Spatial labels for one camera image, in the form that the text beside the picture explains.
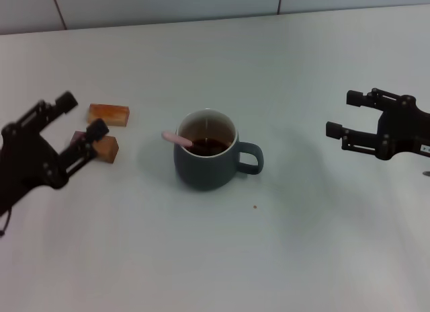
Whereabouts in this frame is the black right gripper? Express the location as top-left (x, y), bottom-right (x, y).
top-left (325, 87), bottom-right (430, 162)

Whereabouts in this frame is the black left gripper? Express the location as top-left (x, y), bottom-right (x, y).
top-left (0, 91), bottom-right (110, 216)

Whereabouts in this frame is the pink handled metal spoon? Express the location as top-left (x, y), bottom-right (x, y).
top-left (161, 130), bottom-right (194, 149)

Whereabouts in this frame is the grey ceramic cup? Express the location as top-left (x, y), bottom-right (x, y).
top-left (173, 108), bottom-right (265, 192)

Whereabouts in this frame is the light orange wooden block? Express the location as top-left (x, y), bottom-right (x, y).
top-left (86, 103), bottom-right (131, 128)

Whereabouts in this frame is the dark brown wooden block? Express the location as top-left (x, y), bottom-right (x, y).
top-left (71, 130), bottom-right (120, 164)

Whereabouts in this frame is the dark coffee liquid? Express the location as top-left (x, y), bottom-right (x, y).
top-left (187, 138), bottom-right (229, 157)

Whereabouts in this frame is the left wrist cable with connector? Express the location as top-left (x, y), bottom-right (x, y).
top-left (0, 206), bottom-right (13, 239)

